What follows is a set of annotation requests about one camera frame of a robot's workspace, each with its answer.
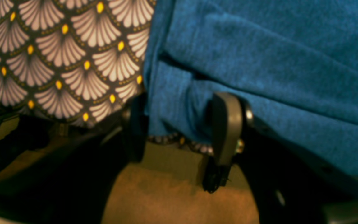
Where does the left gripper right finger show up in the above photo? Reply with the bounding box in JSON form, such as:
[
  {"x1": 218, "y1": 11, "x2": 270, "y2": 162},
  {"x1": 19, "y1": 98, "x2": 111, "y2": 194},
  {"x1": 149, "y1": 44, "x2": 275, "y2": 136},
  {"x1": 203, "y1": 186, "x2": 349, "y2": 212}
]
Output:
[{"x1": 208, "y1": 92, "x2": 358, "y2": 224}]

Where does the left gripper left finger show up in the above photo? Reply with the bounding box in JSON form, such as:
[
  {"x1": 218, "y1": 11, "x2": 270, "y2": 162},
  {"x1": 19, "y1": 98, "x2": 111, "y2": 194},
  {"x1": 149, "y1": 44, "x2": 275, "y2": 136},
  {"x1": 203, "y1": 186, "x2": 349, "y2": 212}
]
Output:
[{"x1": 0, "y1": 93, "x2": 148, "y2": 224}]

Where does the blue long-sleeve T-shirt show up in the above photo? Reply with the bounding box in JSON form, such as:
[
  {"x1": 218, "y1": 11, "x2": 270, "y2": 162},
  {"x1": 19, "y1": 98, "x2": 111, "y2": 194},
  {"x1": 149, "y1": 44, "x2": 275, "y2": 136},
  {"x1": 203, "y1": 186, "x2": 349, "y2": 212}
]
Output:
[{"x1": 143, "y1": 0, "x2": 358, "y2": 177}]

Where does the fan-patterned tablecloth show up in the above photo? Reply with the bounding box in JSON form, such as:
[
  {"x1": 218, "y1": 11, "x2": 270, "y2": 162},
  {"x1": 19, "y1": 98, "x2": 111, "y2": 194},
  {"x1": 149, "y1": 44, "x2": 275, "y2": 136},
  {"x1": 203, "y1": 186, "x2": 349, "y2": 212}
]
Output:
[{"x1": 0, "y1": 0, "x2": 217, "y2": 156}]

